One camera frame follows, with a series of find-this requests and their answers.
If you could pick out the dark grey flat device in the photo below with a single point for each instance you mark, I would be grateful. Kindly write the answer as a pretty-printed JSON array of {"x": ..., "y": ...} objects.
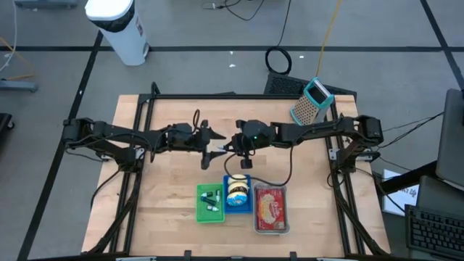
[{"x": 442, "y": 192}]

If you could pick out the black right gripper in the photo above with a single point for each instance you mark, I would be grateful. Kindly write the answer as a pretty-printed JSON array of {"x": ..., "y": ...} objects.
[{"x": 253, "y": 136}]

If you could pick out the grey laptop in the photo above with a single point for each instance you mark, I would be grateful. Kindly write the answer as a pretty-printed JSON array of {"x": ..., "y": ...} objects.
[{"x": 451, "y": 145}]

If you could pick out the grey plastic tray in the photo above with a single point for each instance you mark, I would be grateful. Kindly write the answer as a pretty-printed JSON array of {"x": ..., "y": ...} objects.
[{"x": 272, "y": 232}]

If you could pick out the white paper sheet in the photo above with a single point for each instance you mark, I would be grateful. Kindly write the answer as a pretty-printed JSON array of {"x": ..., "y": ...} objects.
[{"x": 402, "y": 197}]

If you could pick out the black desk beam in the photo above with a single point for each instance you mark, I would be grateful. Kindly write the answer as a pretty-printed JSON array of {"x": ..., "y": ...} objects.
[{"x": 406, "y": 179}]

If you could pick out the dark blue marker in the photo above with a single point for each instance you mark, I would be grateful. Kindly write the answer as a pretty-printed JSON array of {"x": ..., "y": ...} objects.
[{"x": 208, "y": 200}]

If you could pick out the white trash can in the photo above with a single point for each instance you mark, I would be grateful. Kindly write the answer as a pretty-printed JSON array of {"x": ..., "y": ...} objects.
[{"x": 123, "y": 40}]

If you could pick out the black aluminium table frame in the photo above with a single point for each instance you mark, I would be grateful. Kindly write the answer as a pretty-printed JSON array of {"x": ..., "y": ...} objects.
[{"x": 235, "y": 96}]

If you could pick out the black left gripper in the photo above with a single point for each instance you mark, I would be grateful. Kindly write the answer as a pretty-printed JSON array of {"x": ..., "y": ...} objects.
[{"x": 205, "y": 145}]

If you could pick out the grey floor stand foot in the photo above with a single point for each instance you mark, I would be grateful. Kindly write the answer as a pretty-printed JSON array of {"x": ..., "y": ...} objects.
[
  {"x": 45, "y": 3},
  {"x": 18, "y": 86}
]

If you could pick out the red popcorn box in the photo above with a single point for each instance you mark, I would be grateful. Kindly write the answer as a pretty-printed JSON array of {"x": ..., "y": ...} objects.
[{"x": 270, "y": 208}]

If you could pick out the teal metal box grater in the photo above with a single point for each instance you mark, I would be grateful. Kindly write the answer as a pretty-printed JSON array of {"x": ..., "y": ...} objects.
[{"x": 308, "y": 107}]

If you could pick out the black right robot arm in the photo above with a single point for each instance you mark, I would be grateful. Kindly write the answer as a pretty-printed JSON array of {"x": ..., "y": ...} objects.
[{"x": 326, "y": 128}]

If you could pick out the mint green frosted toy donut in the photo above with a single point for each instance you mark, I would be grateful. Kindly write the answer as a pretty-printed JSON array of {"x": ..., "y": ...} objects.
[{"x": 237, "y": 177}]

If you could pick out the blue plastic basket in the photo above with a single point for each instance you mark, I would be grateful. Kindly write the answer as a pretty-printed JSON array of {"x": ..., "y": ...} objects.
[{"x": 250, "y": 206}]

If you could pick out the blue frosted toy donut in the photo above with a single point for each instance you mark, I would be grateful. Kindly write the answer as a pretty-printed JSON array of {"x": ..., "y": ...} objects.
[{"x": 235, "y": 200}]

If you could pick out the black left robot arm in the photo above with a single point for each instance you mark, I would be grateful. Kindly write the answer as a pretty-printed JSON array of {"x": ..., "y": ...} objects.
[{"x": 119, "y": 136}]

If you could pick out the black keyboard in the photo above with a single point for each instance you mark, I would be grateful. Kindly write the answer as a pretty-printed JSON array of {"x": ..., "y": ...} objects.
[{"x": 435, "y": 232}]

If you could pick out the green plastic basket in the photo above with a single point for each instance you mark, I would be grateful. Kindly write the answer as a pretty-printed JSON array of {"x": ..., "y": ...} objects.
[{"x": 210, "y": 216}]

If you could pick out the black chair base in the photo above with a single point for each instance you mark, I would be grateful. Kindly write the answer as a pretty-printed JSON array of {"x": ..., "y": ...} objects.
[{"x": 4, "y": 123}]

